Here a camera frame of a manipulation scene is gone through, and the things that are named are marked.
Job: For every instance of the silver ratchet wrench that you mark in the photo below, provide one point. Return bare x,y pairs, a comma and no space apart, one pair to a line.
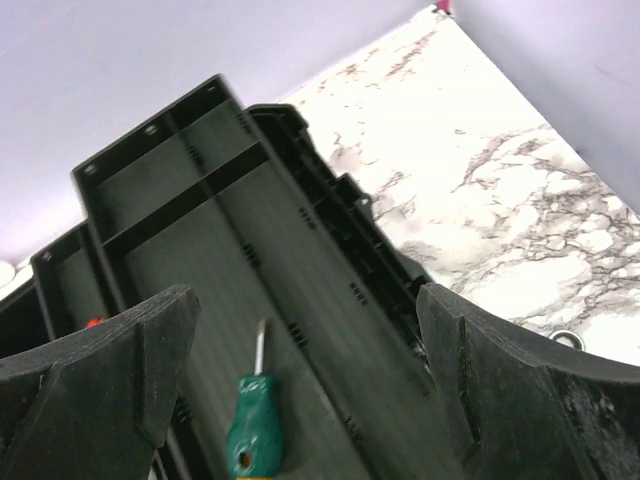
568,338

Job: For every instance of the black plastic toolbox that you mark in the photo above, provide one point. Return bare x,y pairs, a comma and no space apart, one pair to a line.
236,204

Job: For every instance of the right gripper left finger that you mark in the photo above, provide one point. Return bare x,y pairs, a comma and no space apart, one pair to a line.
97,404

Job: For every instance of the green stubby screwdriver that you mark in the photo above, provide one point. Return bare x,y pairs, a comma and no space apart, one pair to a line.
255,440

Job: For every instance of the red black utility knife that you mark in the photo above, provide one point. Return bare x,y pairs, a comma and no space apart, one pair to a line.
94,322

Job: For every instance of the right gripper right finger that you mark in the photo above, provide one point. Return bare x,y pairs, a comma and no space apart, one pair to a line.
522,406

